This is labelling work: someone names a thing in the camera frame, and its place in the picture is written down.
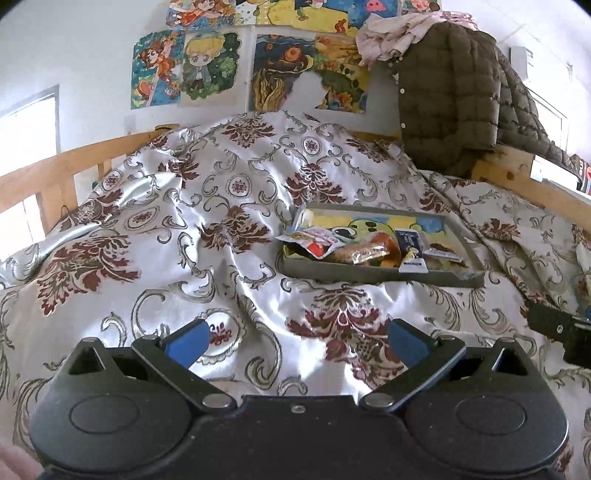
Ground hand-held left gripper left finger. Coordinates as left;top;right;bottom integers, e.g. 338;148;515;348
62;318;237;413

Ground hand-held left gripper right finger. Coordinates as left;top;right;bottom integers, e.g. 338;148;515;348
360;318;532;414

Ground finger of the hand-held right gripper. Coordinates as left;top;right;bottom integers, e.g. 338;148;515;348
526;302;579;345

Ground grey tray with cartoon print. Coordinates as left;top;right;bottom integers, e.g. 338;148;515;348
281;202;486;289

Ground dark blue snack packet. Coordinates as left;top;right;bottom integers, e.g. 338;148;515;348
394;229;428;273

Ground orange snack packet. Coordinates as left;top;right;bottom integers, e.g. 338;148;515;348
366;233;400;269

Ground clear rice cracker packet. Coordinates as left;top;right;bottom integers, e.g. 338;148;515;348
330;244;387;267

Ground silver red snack packet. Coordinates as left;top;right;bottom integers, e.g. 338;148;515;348
276;225;348;260

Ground floral satin blanket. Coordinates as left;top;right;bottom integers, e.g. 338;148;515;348
0;111;591;462

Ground brown printed bag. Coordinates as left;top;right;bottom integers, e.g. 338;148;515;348
570;154;591;195

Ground white flat box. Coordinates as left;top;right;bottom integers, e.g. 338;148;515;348
531;154;578;184

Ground olive puffer jacket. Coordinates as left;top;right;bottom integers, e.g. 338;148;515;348
397;21;575;179

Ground window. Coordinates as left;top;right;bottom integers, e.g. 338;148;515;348
0;85;62;232

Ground orange-haired girl poster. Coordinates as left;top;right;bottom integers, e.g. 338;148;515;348
131;30;186;111

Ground blond character poster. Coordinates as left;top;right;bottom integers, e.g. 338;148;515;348
180;30;243;105

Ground pale pink cloth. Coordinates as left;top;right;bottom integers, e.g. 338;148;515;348
355;11;481;71

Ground cartoon children poster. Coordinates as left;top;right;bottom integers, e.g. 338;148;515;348
166;0;238;31

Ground blue pink creature poster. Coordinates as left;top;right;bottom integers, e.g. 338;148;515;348
358;0;399;17

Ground yellow cartoon poster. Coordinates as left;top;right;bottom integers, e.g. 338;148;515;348
235;0;362;34

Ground wooden bed frame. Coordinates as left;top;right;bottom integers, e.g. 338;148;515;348
0;124;591;241

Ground white wall box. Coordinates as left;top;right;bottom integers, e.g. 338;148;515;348
508;46;533;79

